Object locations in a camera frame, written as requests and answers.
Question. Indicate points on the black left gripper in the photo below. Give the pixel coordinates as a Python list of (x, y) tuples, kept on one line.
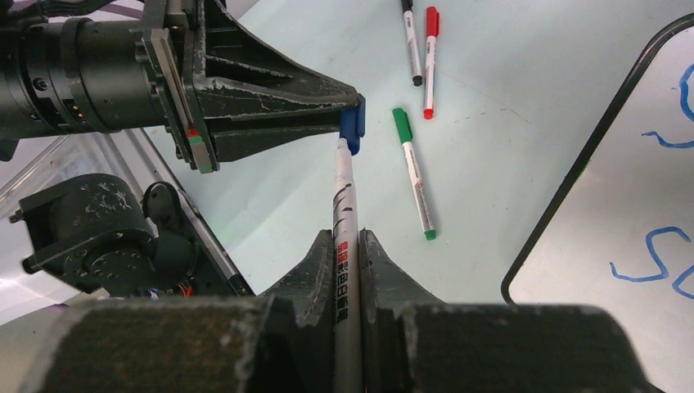
[(64, 73)]

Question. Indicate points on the blue marker cap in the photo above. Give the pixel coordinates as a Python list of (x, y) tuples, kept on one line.
[(353, 125)]

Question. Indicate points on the small black framed whiteboard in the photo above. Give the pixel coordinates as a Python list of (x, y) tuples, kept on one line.
[(618, 233)]

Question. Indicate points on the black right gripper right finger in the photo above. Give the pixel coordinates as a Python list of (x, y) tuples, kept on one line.
[(385, 291)]

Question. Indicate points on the green capped whiteboard marker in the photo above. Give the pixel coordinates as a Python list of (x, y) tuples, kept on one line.
[(404, 129)]

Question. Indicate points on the black capped whiteboard marker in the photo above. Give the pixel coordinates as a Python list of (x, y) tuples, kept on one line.
[(413, 52)]

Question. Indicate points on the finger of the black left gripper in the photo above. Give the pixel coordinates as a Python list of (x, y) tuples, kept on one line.
[(236, 74), (238, 139)]

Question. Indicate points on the red capped whiteboard marker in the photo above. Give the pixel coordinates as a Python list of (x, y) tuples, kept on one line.
[(432, 33)]

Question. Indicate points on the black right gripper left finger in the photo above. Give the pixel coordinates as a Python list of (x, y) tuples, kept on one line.
[(303, 328)]

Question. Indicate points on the blue whiteboard marker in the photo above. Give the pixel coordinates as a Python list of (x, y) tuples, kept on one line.
[(347, 325)]

